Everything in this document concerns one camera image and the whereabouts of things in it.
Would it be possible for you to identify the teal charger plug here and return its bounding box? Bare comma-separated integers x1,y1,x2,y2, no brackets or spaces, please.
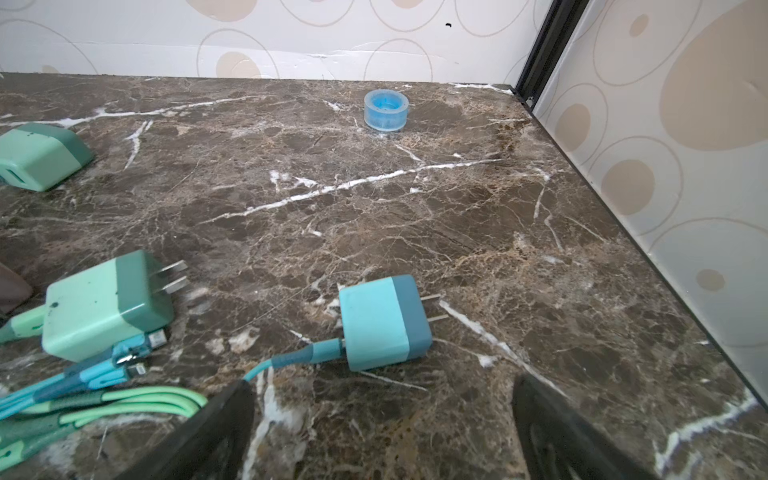
339,275,433,372

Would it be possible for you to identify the blue tape roll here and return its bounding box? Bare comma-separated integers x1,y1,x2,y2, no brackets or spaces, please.
364,89,410,132

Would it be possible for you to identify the green charger far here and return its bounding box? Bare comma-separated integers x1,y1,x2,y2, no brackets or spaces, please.
1,123,95,192

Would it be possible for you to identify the teal charging cable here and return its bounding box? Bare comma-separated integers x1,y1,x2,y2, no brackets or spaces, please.
0,328,348,421

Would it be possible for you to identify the green cable near bundle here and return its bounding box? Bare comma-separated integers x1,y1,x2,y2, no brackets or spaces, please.
0,304,209,472

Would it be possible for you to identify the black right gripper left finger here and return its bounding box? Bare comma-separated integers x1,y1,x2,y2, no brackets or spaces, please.
118,380,255,480

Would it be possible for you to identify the green charger near teal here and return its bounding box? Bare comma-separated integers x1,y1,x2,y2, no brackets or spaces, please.
41,250,188,362

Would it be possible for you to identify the pink charger plug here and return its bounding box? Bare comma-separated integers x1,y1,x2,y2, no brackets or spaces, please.
0,264,34,318

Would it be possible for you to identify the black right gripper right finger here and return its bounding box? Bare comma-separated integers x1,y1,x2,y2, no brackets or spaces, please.
511,374,656,479

